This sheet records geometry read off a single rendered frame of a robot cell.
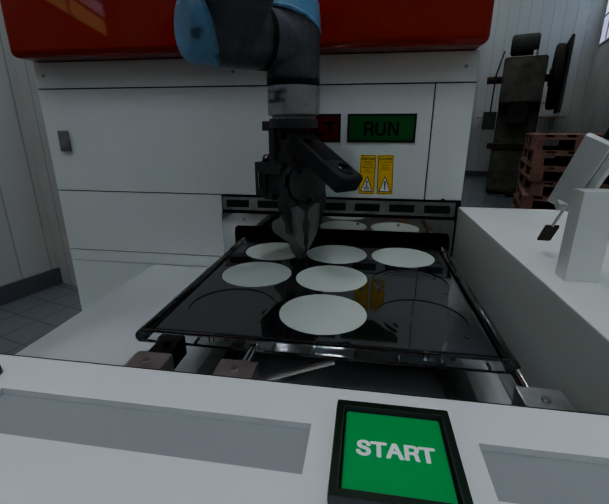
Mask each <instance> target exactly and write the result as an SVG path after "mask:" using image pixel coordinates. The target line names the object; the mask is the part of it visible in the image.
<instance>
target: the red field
mask: <svg viewBox="0 0 609 504"><path fill-rule="evenodd" d="M316 119H318V128H307V133H309V134H314V135H315V136H316V137H318V138H319V139H320V140H338V122H339V116H316Z"/></svg>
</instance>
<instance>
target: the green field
mask: <svg viewBox="0 0 609 504"><path fill-rule="evenodd" d="M414 119H415V116H350V133H349V140H413V130H414Z"/></svg>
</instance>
